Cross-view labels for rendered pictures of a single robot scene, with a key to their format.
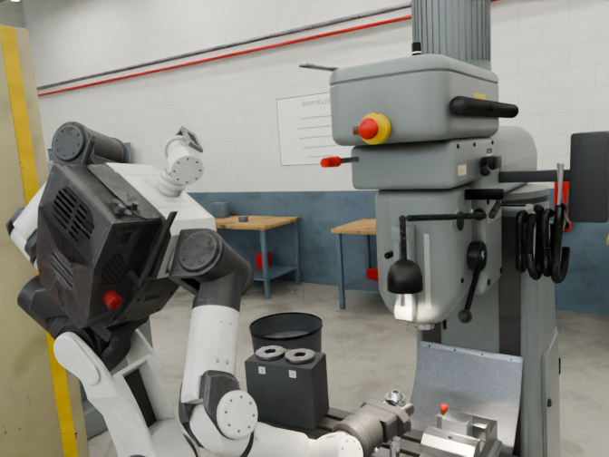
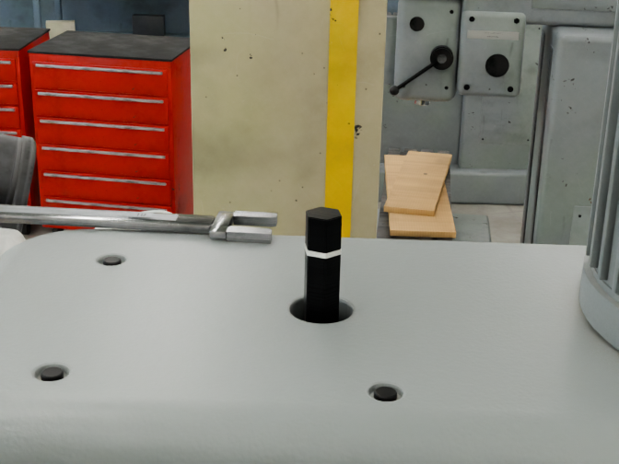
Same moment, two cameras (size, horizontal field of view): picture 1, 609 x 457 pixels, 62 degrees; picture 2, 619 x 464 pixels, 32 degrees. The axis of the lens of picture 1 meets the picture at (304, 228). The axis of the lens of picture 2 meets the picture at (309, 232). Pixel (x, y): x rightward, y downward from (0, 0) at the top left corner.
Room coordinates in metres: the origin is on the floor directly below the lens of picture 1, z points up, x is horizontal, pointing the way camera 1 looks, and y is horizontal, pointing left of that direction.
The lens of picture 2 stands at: (0.89, -0.75, 2.16)
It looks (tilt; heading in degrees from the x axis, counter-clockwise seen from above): 22 degrees down; 58
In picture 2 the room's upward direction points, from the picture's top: 1 degrees clockwise
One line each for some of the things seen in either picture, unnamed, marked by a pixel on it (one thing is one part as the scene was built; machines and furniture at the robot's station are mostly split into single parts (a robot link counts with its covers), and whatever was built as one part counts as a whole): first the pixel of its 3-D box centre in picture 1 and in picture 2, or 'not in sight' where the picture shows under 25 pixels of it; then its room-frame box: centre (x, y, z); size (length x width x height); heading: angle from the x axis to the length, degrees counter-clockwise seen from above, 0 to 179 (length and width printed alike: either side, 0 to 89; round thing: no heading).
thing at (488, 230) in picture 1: (449, 236); not in sight; (1.35, -0.39, 1.47); 0.24 x 0.19 x 0.26; 56
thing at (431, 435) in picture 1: (449, 445); not in sight; (1.10, -0.31, 1.02); 0.12 x 0.06 x 0.04; 55
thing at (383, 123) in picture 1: (374, 128); not in sight; (1.00, -0.15, 1.76); 0.06 x 0.02 x 0.06; 56
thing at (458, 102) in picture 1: (488, 109); not in sight; (1.14, -0.42, 1.79); 0.45 x 0.04 x 0.04; 146
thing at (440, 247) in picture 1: (423, 250); not in sight; (1.20, -0.28, 1.47); 0.21 x 0.19 x 0.32; 56
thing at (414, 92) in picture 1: (420, 106); (343, 427); (1.21, -0.29, 1.81); 0.47 x 0.26 x 0.16; 146
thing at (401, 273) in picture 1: (404, 274); not in sight; (1.01, -0.20, 1.46); 0.07 x 0.07 x 0.06
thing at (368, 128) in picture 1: (369, 129); not in sight; (0.98, -0.14, 1.76); 0.04 x 0.03 x 0.04; 56
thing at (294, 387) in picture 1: (287, 384); not in sight; (1.46, 0.08, 1.03); 0.22 x 0.12 x 0.20; 66
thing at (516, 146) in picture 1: (478, 160); not in sight; (1.61, -0.56, 1.66); 0.80 x 0.23 x 0.20; 146
